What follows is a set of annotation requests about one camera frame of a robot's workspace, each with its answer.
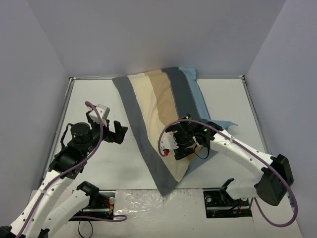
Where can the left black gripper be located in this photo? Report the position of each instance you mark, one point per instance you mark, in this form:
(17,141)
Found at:
(115,135)

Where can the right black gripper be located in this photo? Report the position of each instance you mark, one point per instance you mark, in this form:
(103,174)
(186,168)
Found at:
(182,148)

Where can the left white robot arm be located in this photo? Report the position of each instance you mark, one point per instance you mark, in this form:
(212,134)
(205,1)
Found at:
(40,219)

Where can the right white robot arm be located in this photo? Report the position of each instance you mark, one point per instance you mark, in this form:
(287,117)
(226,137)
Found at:
(271,175)

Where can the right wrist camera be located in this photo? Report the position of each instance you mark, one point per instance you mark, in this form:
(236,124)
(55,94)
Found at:
(167,142)

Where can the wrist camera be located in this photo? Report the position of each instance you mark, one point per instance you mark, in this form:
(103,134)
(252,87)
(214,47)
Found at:
(167,142)
(100,115)

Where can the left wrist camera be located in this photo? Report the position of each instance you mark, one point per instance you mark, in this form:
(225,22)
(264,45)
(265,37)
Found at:
(100,115)

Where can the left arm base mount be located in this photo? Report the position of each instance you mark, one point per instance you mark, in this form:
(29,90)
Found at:
(100,209)

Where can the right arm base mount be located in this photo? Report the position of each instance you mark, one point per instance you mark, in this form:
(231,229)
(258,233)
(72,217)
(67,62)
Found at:
(216,208)

